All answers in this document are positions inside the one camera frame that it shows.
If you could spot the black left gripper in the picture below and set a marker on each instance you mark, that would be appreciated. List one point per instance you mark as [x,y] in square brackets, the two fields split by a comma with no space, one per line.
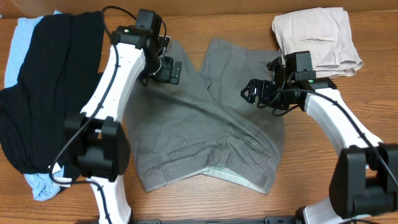
[165,74]

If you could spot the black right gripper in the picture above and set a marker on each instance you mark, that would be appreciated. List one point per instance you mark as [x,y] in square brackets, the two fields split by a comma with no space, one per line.
[252,86]

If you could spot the grey shorts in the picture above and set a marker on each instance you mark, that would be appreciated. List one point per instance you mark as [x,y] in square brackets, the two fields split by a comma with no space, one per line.
[203,125]

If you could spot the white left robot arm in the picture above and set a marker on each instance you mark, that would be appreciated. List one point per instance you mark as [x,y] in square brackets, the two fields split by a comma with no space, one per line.
[98,146]

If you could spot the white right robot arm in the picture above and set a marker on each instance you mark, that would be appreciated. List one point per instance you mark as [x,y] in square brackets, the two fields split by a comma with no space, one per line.
[364,183]

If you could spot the folded beige shorts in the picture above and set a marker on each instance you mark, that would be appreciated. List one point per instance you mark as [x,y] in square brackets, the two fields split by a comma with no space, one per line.
[325,33]

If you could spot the black shirt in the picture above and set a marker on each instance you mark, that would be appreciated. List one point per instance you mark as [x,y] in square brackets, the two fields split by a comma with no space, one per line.
[57,78]

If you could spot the light blue garment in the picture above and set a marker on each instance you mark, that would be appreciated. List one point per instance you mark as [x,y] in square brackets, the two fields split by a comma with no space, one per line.
[42,186]

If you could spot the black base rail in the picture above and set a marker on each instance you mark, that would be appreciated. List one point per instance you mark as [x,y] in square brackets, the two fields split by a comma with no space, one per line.
[265,220]

